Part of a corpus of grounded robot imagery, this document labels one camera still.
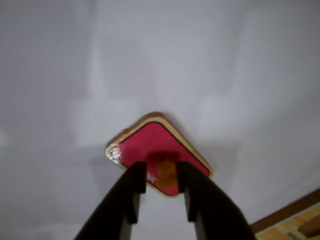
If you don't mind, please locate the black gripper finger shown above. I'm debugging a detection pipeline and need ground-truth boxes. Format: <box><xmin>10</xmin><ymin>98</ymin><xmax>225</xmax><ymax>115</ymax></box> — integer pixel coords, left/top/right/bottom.
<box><xmin>176</xmin><ymin>160</ymin><xmax>257</xmax><ymax>240</ymax></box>
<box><xmin>73</xmin><ymin>160</ymin><xmax>148</xmax><ymax>240</ymax></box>

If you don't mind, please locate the pink rectangle piece yellow pin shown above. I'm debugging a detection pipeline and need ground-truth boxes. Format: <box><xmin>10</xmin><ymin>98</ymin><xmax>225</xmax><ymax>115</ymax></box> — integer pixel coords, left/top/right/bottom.
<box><xmin>103</xmin><ymin>111</ymin><xmax>214</xmax><ymax>200</ymax></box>

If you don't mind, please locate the wooden shape puzzle board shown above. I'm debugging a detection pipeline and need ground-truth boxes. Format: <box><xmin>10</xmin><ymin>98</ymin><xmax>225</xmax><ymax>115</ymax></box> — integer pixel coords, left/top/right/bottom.
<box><xmin>249</xmin><ymin>187</ymin><xmax>320</xmax><ymax>240</ymax></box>

